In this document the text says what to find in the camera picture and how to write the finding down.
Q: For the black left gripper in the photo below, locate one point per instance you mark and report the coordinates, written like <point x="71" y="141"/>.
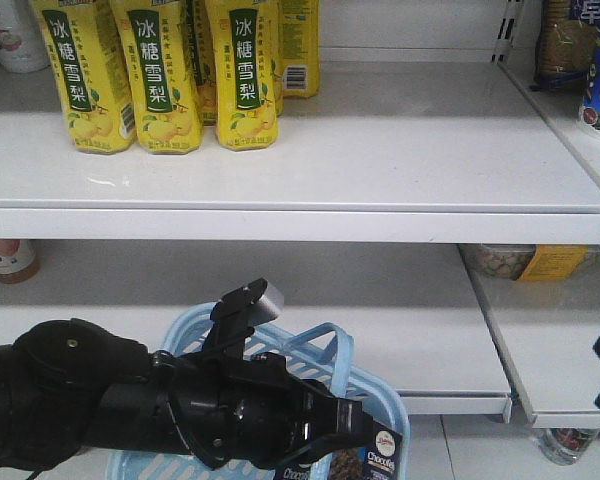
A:
<point x="256" y="411"/>

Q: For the chocolate cookie box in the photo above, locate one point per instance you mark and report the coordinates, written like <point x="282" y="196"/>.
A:
<point x="379" y="459"/>

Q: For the light blue plastic basket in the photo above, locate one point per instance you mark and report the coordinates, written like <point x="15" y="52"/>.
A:
<point x="324" y="353"/>

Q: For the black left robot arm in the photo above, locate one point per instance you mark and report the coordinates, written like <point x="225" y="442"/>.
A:
<point x="69" y="384"/>

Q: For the brown cracker pack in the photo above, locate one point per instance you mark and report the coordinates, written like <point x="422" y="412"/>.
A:
<point x="564" y="48"/>

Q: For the peach drink bottle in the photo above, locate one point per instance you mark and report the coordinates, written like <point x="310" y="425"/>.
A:
<point x="18" y="260"/>

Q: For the yellow pear drink bottle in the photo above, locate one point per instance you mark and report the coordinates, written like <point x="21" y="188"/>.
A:
<point x="241" y="31"/>
<point x="84" y="49"/>
<point x="299" y="22"/>
<point x="154" y="36"/>

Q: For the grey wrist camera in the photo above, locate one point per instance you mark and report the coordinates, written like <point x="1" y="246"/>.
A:
<point x="267" y="302"/>

